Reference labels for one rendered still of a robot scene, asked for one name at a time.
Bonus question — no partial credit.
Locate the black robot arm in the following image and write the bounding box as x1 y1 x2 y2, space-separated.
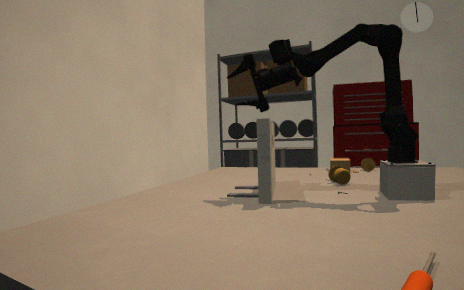
269 24 418 164

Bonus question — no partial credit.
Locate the orange-handled screwdriver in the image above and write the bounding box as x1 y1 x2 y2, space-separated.
401 251 436 290

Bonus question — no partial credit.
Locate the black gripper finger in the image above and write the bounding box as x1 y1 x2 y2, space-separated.
236 100 259 109
227 60 248 78

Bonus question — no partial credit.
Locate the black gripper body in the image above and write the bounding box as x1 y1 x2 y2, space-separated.
243 53 280 112

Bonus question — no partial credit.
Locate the brass door knob with spindle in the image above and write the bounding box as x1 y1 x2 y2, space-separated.
325 166 351 185

